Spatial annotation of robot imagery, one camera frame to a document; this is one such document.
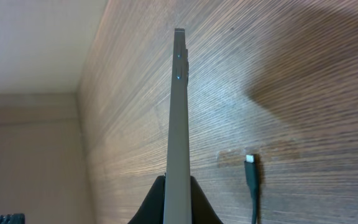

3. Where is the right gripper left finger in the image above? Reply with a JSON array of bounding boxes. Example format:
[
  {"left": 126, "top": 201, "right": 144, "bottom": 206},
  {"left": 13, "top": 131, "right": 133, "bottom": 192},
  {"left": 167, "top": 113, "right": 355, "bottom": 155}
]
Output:
[{"left": 128, "top": 175, "right": 165, "bottom": 224}]

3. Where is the teal screen smartphone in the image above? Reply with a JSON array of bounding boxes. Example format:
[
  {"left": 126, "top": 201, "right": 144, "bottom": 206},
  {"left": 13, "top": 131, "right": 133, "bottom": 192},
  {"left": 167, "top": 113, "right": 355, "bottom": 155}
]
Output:
[{"left": 163, "top": 28, "right": 192, "bottom": 224}]

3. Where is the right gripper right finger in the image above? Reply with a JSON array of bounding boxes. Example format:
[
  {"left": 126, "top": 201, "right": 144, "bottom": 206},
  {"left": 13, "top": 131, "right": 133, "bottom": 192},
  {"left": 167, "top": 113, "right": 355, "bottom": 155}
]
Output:
[{"left": 190, "top": 176, "right": 223, "bottom": 224}]

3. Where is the black USB charging cable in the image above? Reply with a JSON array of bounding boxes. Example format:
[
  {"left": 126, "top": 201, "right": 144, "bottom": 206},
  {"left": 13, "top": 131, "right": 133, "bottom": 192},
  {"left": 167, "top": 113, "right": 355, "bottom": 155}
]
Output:
[{"left": 244, "top": 154, "right": 260, "bottom": 224}]

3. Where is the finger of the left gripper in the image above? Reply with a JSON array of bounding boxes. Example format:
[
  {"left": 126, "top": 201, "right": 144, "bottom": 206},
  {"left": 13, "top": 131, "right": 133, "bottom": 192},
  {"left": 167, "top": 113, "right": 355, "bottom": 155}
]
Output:
[{"left": 0, "top": 213, "right": 25, "bottom": 224}]

